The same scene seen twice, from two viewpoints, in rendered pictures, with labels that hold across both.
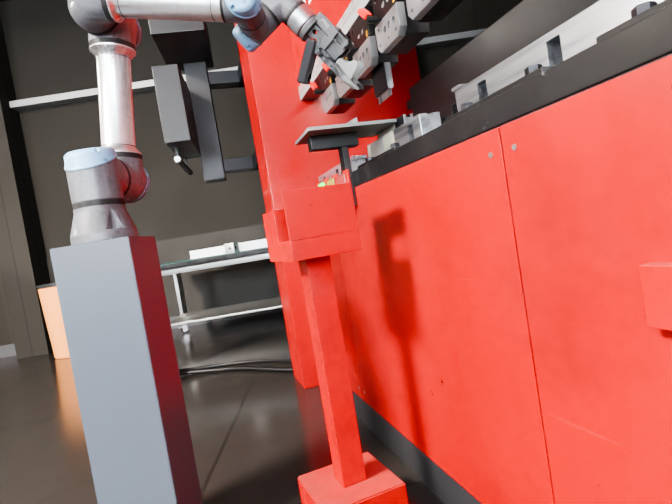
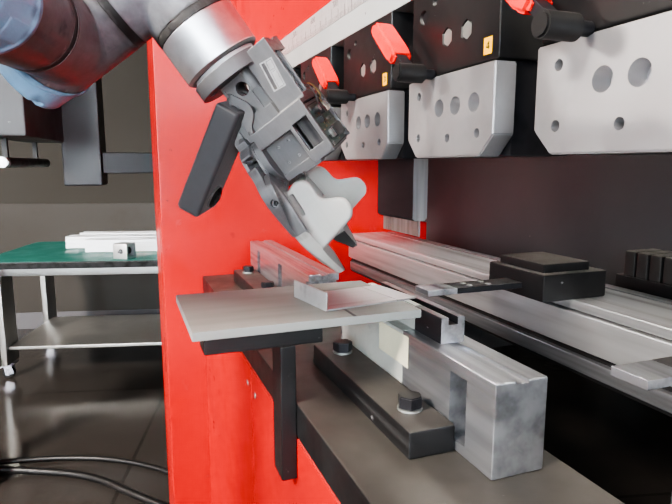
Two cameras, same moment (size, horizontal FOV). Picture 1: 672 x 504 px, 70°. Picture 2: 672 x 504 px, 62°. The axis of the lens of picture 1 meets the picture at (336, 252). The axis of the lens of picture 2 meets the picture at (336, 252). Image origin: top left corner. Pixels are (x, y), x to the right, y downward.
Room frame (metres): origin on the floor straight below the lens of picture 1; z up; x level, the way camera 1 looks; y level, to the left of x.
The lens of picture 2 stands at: (0.76, -0.08, 1.17)
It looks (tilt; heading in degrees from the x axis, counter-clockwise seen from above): 9 degrees down; 355
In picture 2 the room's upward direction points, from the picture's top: straight up
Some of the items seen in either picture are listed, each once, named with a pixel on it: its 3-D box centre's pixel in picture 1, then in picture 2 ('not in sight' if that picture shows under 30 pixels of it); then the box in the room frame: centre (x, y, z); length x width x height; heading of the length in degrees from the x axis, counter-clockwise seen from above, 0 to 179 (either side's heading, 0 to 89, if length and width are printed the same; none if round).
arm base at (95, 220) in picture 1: (102, 222); not in sight; (1.19, 0.55, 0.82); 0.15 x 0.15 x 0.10
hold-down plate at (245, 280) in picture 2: not in sight; (257, 286); (2.04, 0.00, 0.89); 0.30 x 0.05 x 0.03; 16
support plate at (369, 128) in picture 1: (344, 132); (292, 305); (1.44, -0.08, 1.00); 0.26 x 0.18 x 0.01; 106
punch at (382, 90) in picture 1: (383, 84); (401, 196); (1.48, -0.22, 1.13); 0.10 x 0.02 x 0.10; 16
